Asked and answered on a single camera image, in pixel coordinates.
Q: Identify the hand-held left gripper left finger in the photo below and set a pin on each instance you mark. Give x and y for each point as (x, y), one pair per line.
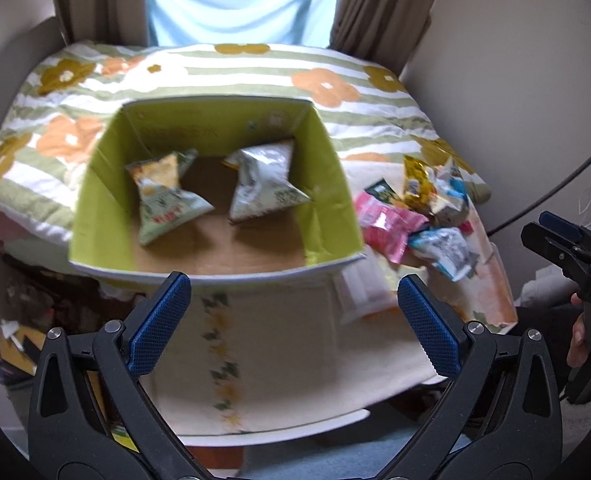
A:
(158, 325)

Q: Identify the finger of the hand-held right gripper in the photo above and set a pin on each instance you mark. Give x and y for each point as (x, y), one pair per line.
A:
(545, 245)
(558, 223)

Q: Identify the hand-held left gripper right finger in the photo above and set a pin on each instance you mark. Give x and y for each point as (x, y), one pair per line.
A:
(430, 325)

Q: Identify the pink snack packet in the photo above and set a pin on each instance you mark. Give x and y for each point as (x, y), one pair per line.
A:
(385, 225)

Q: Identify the yellow snack packet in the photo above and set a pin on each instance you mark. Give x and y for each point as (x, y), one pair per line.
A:
(418, 180)

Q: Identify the green cardboard box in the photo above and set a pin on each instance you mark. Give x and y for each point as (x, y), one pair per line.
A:
(328, 175)

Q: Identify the person's right hand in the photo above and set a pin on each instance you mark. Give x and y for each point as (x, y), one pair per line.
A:
(577, 337)

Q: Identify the white cloth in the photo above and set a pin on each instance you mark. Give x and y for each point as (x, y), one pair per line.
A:
(545, 285)

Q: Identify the blue white snack packet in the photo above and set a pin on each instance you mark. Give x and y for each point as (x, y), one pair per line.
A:
(448, 250)
(450, 192)

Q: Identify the white plastic packet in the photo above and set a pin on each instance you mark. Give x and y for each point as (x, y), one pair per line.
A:
(360, 290)

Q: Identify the yellow green chip packet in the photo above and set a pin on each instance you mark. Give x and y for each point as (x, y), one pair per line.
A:
(163, 200)

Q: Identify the green snack packet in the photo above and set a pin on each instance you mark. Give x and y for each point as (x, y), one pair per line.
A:
(383, 191)

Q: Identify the silver white snack packet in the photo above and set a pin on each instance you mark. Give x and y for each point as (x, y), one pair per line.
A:
(265, 180)

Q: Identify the striped floral blanket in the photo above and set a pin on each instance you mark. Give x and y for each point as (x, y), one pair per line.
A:
(225, 75)

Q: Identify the light blue cloth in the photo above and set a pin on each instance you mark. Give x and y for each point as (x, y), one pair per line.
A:
(240, 0)

